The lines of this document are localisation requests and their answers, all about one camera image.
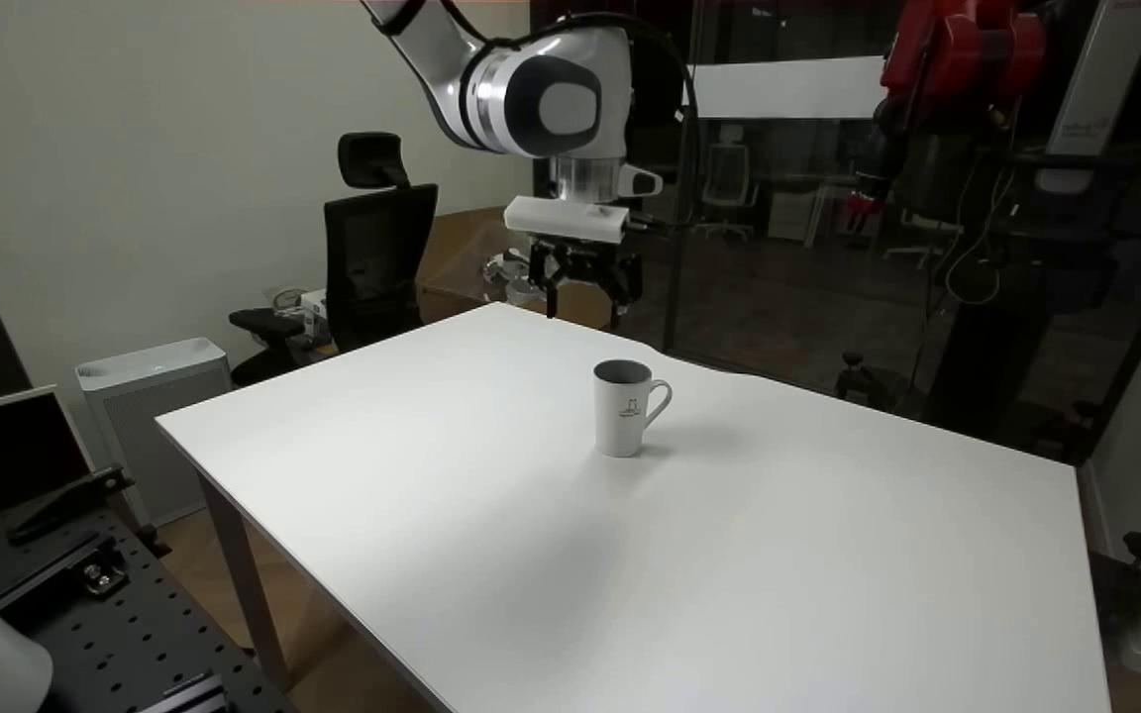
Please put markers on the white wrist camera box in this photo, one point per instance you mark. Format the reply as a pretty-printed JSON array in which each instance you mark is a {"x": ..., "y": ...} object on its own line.
[{"x": 565, "y": 218}]

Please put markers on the white ceramic mug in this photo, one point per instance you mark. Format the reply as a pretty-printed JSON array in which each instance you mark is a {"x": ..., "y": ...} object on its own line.
[{"x": 618, "y": 416}]

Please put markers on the clear plastic bag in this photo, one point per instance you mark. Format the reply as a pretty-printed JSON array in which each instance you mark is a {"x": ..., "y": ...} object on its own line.
[{"x": 307, "y": 314}]

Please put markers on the red robot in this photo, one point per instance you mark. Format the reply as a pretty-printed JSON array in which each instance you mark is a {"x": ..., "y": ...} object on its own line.
[{"x": 951, "y": 54}]

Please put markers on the small black bracket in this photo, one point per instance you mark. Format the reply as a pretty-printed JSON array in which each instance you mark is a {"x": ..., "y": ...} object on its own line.
[{"x": 103, "y": 574}]

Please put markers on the small white office chair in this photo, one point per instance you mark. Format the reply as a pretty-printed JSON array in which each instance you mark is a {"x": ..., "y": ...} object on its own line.
[{"x": 729, "y": 172}]

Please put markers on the dark office chair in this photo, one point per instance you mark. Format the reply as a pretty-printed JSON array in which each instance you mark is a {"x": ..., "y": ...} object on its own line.
[{"x": 377, "y": 264}]

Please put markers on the black monitor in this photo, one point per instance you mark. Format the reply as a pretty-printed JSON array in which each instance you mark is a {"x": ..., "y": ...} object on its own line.
[{"x": 1, "y": 456}]

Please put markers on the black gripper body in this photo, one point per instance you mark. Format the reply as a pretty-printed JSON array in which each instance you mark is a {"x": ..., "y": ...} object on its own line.
[{"x": 583, "y": 258}]

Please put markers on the black perforated breadboard table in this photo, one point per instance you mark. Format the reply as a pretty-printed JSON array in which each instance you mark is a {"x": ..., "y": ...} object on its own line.
[{"x": 138, "y": 635}]

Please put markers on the white box appliance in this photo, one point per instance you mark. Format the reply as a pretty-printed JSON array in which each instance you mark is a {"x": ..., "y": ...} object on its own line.
[{"x": 157, "y": 421}]

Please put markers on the white board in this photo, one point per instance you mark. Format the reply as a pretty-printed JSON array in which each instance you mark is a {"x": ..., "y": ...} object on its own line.
[{"x": 783, "y": 83}]

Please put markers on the black robot stand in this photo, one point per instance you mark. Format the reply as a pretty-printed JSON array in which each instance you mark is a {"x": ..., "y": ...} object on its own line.
[{"x": 992, "y": 342}]

